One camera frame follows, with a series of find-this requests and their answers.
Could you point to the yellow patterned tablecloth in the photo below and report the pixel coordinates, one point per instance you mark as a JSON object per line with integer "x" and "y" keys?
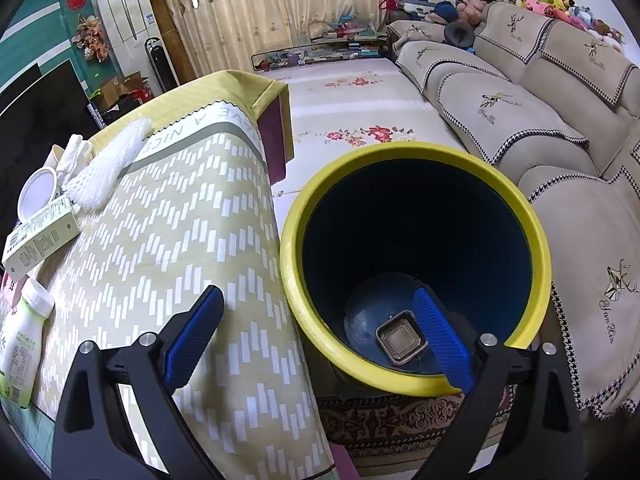
{"x": 175, "y": 240}

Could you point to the white green milk bottle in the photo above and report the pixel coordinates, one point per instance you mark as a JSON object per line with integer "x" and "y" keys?
{"x": 25, "y": 340}

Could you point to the beige sofa with covers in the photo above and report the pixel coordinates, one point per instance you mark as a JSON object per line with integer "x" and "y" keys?
{"x": 550, "y": 110}

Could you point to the open cardboard box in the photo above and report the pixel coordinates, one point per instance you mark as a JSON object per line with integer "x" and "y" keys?
{"x": 127, "y": 85}

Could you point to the pink packet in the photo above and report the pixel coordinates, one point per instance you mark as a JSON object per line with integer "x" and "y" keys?
{"x": 10, "y": 290}

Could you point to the white foam fruit net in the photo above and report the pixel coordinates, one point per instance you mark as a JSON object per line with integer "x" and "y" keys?
{"x": 110, "y": 160}

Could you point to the black flat television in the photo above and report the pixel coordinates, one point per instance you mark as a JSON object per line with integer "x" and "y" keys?
{"x": 45, "y": 90}

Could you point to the dark neck pillow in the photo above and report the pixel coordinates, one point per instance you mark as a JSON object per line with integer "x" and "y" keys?
{"x": 457, "y": 35}

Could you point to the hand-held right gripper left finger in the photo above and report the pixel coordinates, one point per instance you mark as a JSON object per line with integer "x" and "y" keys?
{"x": 192, "y": 340}

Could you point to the beige patterned curtain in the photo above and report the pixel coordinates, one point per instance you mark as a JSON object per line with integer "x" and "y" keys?
{"x": 275, "y": 5}

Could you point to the pile of books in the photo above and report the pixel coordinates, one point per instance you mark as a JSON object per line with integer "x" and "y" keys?
{"x": 350, "y": 45}

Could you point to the pile of plush toys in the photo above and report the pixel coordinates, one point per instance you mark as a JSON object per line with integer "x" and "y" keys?
{"x": 550, "y": 2}

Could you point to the small brown foil tray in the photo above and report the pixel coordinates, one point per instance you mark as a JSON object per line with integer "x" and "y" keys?
{"x": 400, "y": 340}

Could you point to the teal grid table mat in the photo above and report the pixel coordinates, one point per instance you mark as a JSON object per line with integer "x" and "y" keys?
{"x": 42, "y": 435}

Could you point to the black tower fan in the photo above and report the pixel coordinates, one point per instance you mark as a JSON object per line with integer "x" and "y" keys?
{"x": 160, "y": 65}

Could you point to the cream green carton box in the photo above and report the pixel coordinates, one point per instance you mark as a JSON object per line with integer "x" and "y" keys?
{"x": 40, "y": 240}

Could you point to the artificial flower wall decoration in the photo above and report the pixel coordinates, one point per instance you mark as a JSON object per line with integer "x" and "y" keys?
{"x": 92, "y": 40}

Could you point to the yellow rimmed blue trash bin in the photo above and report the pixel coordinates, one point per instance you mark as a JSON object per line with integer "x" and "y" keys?
{"x": 292, "y": 260}

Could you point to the printed white paper cup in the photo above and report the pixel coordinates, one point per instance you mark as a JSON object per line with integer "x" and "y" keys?
{"x": 37, "y": 192}

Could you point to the dark red patterned rug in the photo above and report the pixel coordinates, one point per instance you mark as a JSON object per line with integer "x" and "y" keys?
{"x": 380, "y": 425}

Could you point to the dark purple table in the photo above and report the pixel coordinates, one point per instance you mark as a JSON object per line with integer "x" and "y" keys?
{"x": 275, "y": 135}

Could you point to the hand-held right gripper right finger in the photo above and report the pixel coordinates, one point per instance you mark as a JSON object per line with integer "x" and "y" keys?
{"x": 442, "y": 340}

